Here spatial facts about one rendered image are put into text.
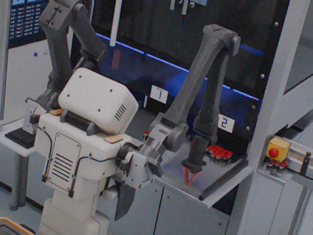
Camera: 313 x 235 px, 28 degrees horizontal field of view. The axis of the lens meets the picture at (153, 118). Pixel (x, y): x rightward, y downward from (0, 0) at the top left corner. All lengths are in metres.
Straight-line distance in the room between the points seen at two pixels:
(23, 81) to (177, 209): 0.93
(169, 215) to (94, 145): 1.20
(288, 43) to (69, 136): 0.98
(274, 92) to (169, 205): 0.81
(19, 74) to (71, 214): 0.88
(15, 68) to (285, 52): 1.13
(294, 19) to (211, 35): 0.53
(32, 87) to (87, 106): 0.97
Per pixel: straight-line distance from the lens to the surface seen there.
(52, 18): 1.97
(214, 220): 2.95
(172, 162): 2.63
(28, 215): 3.70
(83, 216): 2.15
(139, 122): 2.89
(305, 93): 2.97
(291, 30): 2.51
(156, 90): 2.87
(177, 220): 3.06
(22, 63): 2.82
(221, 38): 2.04
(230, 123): 2.72
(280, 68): 2.56
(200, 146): 2.37
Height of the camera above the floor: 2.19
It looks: 26 degrees down
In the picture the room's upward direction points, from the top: 11 degrees clockwise
